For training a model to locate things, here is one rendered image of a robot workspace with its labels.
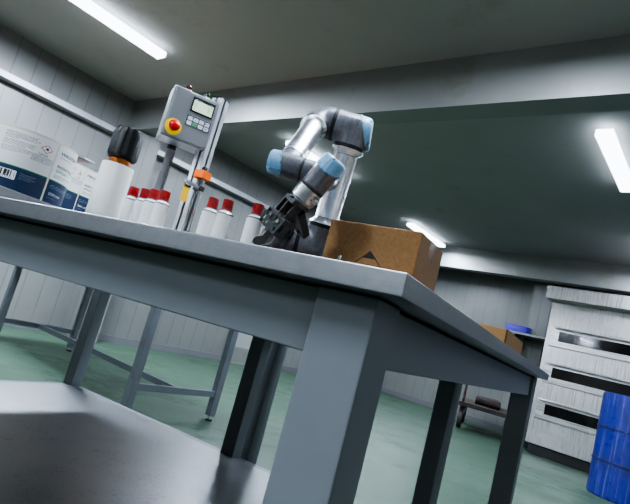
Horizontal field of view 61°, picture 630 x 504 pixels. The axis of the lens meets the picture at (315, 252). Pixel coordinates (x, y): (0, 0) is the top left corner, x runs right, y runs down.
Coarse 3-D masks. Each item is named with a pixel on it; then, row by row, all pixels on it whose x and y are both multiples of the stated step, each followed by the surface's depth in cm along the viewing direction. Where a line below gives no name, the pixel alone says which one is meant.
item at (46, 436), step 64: (0, 256) 73; (64, 256) 67; (128, 256) 61; (256, 320) 51; (320, 320) 47; (384, 320) 47; (0, 384) 220; (64, 384) 252; (256, 384) 210; (320, 384) 45; (512, 384) 130; (0, 448) 150; (64, 448) 164; (128, 448) 181; (192, 448) 202; (320, 448) 44; (512, 448) 161
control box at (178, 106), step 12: (180, 96) 187; (192, 96) 189; (168, 108) 186; (180, 108) 187; (216, 108) 192; (168, 120) 185; (180, 120) 187; (204, 120) 190; (168, 132) 185; (180, 132) 187; (192, 132) 188; (204, 132) 190; (180, 144) 190; (192, 144) 189; (204, 144) 190
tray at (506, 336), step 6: (480, 324) 108; (492, 330) 106; (498, 330) 106; (504, 330) 105; (498, 336) 105; (504, 336) 105; (510, 336) 109; (504, 342) 105; (510, 342) 110; (516, 342) 118; (516, 348) 119
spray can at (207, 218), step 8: (208, 200) 165; (216, 200) 165; (208, 208) 164; (216, 208) 165; (200, 216) 164; (208, 216) 163; (200, 224) 163; (208, 224) 162; (200, 232) 162; (208, 232) 163
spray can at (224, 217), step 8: (224, 200) 162; (224, 208) 161; (232, 208) 162; (216, 216) 161; (224, 216) 160; (232, 216) 161; (216, 224) 160; (224, 224) 160; (216, 232) 159; (224, 232) 160
